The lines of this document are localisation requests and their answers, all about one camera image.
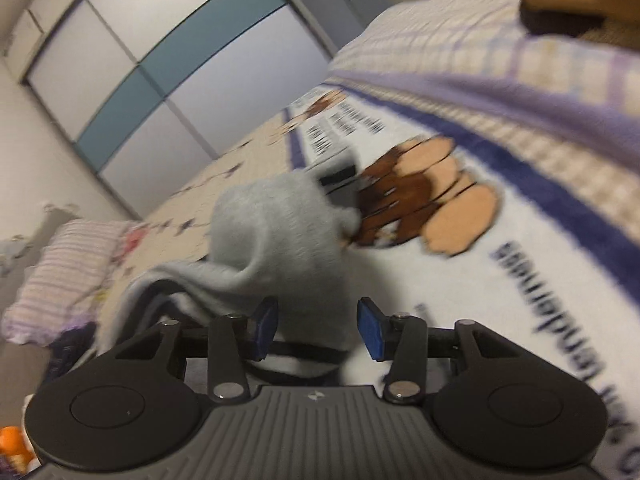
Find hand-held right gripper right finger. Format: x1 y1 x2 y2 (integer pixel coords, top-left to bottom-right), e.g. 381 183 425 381
356 297 506 405

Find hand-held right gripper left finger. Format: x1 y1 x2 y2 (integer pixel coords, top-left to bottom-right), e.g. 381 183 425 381
112 296 280 404

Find grey fleece sweatshirt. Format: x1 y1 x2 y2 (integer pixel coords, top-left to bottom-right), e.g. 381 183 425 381
97 157 364 386

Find beige printed blanket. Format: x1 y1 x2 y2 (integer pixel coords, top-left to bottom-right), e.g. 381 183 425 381
100 85 640 480

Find folded dark blue jeans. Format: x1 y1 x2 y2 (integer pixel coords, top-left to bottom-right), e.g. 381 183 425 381
47 322 101 391

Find purple plaid pillow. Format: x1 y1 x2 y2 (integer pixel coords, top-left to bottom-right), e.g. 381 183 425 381
0 219 133 346

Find sliding door wardrobe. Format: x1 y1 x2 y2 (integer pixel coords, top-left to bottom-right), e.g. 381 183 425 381
5 0 391 221

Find orange object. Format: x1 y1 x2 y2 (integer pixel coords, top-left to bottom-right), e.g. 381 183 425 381
0 426 36 476

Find purple plaid bed sheet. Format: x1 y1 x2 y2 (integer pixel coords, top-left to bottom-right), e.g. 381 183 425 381
325 0 640 311

